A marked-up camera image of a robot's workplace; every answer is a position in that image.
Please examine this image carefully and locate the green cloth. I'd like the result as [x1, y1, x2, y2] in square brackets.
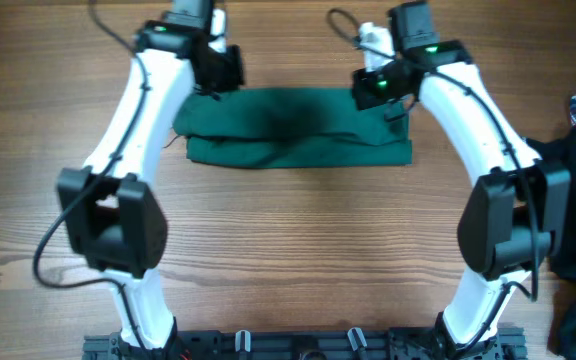
[173, 88, 413, 169]

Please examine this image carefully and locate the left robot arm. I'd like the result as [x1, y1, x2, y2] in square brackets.
[57, 1, 245, 359]

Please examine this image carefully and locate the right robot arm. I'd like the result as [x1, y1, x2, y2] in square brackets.
[346, 1, 571, 356]

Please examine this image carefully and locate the black mounting rail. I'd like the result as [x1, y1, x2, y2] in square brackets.
[81, 327, 528, 360]

